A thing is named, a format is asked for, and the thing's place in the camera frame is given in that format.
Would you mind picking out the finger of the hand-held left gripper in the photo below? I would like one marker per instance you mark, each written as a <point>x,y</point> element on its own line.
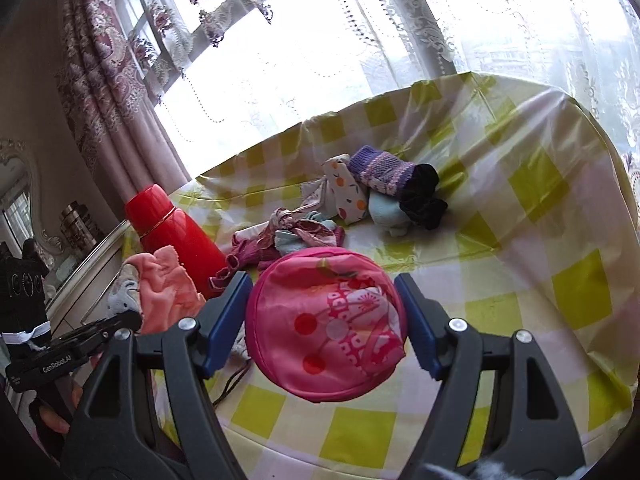
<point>122,321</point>

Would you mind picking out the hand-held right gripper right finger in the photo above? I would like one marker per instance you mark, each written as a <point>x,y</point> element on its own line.
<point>415,320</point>

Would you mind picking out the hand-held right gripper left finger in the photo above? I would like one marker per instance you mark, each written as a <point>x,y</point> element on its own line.
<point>227,320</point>

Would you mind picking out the magenta knitted sock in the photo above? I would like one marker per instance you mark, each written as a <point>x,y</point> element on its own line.
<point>245,255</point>

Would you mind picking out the pink round printed pouch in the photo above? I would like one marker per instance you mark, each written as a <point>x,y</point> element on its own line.
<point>320,330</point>

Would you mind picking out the person's left hand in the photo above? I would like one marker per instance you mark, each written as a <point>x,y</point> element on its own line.
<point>52,417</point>

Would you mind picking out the white grey sock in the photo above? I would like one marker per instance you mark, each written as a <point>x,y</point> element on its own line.
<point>122,292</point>

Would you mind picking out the white dresser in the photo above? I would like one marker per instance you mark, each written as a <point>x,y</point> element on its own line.
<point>85,280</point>

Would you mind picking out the peach fleece cloth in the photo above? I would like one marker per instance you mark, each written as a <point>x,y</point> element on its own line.
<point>165,285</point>

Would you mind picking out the red thermos bottle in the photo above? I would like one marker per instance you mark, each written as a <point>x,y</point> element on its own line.
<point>175,240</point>

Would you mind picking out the light blue striped sock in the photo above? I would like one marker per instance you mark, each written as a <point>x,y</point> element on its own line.
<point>290,242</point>

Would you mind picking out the glass jar with metal lid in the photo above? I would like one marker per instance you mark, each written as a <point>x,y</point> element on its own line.
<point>80,225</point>

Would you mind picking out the black sock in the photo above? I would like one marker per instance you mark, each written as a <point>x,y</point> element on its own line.
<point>425,200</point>

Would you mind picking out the white orange-print sock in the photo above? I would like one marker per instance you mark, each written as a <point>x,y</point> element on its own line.
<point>345,195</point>

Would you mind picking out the purple patterned knitted sock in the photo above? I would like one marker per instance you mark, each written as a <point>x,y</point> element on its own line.
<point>385,170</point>

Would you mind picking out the ornate white mirror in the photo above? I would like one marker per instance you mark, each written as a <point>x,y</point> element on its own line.
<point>15,210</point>

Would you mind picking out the mauve patterned curtain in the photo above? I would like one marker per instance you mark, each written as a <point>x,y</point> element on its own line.
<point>110,85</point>

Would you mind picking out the white sheer lace curtain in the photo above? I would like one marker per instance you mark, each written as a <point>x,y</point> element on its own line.
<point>525,20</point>

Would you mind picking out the grey window frame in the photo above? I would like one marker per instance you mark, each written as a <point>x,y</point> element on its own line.
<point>430,25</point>

